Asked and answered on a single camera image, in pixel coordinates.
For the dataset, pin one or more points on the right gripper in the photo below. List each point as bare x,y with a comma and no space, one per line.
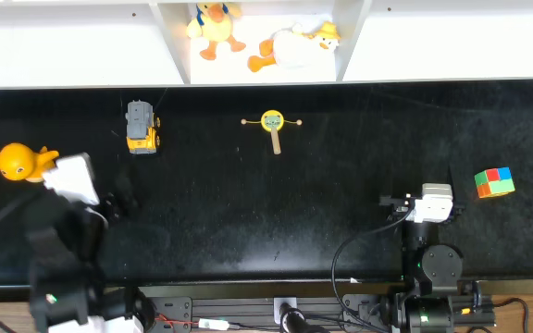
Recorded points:
396,202

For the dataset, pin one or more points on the yellow rattle drum toy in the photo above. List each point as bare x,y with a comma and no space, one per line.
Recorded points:
272,121

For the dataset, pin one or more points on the grey and yellow toy truck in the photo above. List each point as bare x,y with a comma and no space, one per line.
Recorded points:
140,127

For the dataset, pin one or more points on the yellow rubber duck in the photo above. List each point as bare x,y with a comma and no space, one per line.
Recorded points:
16,162

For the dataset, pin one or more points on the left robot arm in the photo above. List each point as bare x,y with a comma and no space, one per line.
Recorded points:
63,259

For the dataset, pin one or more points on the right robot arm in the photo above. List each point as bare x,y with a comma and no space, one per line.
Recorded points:
441,266

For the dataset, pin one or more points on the many-coloured puzzle cube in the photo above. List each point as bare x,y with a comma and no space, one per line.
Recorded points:
494,182

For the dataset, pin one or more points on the white plush duck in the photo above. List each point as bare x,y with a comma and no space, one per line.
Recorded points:
299,48

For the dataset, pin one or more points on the yellow plush duck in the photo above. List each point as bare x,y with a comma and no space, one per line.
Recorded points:
215,28

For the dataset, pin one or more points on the white shelf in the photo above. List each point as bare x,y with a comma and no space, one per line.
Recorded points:
63,46

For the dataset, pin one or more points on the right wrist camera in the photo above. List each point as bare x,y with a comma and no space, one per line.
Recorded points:
432,204

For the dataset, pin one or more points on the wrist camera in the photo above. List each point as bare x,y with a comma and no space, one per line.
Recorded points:
72,179
432,204

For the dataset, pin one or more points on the mounting rail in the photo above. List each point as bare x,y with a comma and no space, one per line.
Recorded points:
248,311

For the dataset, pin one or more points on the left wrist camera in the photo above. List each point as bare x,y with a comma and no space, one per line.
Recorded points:
72,179

